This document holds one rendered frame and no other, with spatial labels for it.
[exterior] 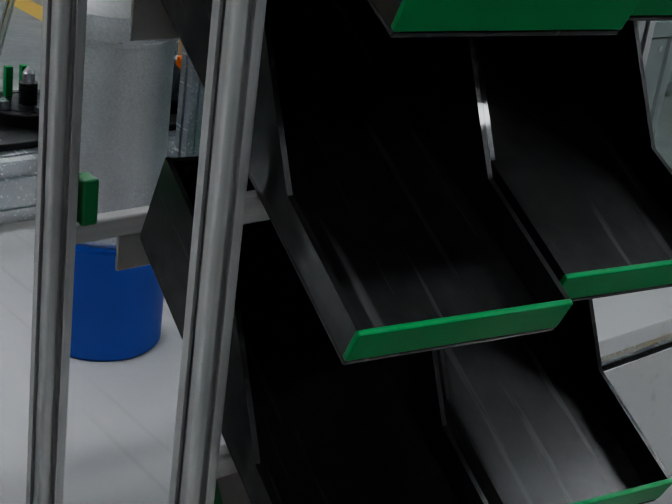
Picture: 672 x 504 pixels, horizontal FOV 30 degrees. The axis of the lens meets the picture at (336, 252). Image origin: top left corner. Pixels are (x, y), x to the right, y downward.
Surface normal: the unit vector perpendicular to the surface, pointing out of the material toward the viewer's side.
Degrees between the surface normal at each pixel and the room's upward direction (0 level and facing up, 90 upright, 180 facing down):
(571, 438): 25
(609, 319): 0
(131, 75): 90
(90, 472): 0
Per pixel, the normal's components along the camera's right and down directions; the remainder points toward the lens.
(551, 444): 0.33, -0.66
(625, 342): 0.64, 0.38
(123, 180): 0.34, 0.41
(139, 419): 0.13, -0.91
